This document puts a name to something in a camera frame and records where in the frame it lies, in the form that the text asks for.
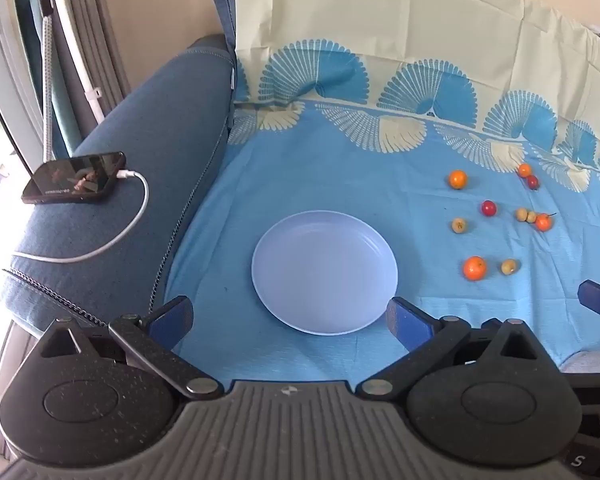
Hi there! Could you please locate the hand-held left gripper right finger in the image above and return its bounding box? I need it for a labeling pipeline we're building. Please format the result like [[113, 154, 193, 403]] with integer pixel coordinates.
[[355, 296, 543, 402]]

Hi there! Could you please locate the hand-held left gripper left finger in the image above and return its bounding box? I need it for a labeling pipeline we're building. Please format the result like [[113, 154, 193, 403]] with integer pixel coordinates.
[[39, 296, 226, 402]]

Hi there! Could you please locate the pale blue plate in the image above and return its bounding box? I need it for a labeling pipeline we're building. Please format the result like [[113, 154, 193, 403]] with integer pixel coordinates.
[[251, 211, 399, 337]]

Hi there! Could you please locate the blue cream printed sheet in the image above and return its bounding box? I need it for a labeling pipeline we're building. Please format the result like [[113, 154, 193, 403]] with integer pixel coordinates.
[[165, 0, 600, 391]]

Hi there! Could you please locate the black smartphone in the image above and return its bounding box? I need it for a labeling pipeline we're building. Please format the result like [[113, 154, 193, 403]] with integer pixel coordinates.
[[21, 151, 127, 205]]

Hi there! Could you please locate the teal curtain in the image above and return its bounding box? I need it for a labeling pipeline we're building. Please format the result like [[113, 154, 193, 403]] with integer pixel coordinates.
[[15, 0, 81, 158]]

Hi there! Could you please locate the white steamer pole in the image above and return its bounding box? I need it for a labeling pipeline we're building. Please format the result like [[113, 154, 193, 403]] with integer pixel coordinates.
[[47, 0, 106, 123]]

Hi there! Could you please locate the grey curtain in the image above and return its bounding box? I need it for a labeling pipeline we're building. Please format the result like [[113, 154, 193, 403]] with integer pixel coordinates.
[[60, 0, 131, 111]]

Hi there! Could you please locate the white charging cable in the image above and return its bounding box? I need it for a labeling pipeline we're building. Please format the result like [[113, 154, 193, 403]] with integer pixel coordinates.
[[14, 169, 150, 264]]

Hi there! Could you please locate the woven steamer hose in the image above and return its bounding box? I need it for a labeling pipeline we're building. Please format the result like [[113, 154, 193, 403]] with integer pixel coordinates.
[[42, 12, 56, 161]]

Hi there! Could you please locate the white window frame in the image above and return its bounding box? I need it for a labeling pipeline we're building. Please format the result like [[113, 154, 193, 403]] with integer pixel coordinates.
[[0, 0, 46, 171]]

